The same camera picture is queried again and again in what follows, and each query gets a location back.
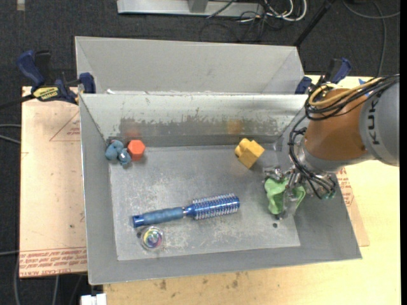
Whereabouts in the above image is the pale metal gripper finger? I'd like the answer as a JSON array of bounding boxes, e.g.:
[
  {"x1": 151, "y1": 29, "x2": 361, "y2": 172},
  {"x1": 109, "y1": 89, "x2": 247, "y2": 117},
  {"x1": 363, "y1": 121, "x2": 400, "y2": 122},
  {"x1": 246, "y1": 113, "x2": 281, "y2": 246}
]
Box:
[
  {"x1": 282, "y1": 173, "x2": 300, "y2": 220},
  {"x1": 268, "y1": 166, "x2": 287, "y2": 182}
]

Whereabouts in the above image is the light green soft toy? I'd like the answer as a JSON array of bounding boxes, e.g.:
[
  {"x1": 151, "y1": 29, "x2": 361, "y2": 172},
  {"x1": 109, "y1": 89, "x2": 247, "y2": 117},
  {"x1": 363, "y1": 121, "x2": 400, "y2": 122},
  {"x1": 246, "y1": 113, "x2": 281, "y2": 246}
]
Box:
[{"x1": 263, "y1": 175, "x2": 307, "y2": 216}]

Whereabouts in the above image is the yellow notched block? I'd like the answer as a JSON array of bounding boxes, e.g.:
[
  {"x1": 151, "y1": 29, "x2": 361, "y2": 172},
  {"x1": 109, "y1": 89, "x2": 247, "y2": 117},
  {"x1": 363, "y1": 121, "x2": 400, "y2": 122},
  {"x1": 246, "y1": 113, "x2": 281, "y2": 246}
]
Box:
[{"x1": 234, "y1": 137, "x2": 266, "y2": 170}]

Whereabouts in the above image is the grey metal bin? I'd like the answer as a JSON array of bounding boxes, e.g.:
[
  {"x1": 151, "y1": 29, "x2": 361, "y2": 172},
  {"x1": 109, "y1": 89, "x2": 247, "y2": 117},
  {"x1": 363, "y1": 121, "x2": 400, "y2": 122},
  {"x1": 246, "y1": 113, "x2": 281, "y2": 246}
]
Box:
[{"x1": 74, "y1": 36, "x2": 363, "y2": 285}]

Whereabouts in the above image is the blue round hairbrush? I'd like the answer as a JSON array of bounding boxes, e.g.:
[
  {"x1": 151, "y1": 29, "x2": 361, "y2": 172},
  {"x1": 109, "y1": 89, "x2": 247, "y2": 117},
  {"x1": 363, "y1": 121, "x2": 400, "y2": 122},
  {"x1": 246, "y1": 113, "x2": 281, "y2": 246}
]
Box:
[{"x1": 132, "y1": 193, "x2": 241, "y2": 229}]

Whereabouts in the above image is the clear ball with colourful core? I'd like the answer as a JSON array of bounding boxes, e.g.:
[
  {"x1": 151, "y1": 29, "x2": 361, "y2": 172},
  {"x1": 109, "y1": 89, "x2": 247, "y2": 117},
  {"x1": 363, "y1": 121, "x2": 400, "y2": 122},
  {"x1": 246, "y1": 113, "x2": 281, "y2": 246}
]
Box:
[{"x1": 139, "y1": 224, "x2": 165, "y2": 252}]

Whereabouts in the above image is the orange hexagonal block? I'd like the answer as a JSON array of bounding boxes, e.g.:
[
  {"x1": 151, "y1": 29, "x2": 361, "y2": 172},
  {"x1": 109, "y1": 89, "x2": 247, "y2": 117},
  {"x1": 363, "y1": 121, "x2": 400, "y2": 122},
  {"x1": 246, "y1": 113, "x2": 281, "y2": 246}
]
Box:
[{"x1": 127, "y1": 139, "x2": 147, "y2": 162}]

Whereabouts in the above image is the blue toy animal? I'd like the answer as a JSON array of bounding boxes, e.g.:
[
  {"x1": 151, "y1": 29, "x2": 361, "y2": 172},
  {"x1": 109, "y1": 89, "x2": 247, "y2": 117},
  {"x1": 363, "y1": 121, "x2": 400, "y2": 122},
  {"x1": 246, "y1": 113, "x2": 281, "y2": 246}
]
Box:
[{"x1": 104, "y1": 139, "x2": 132, "y2": 168}]

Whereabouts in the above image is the brown cardboard board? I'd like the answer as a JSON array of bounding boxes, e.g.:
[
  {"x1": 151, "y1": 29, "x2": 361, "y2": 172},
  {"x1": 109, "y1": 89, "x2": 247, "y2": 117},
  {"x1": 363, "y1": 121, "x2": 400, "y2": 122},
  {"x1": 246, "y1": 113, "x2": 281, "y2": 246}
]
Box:
[{"x1": 18, "y1": 86, "x2": 370, "y2": 279}]

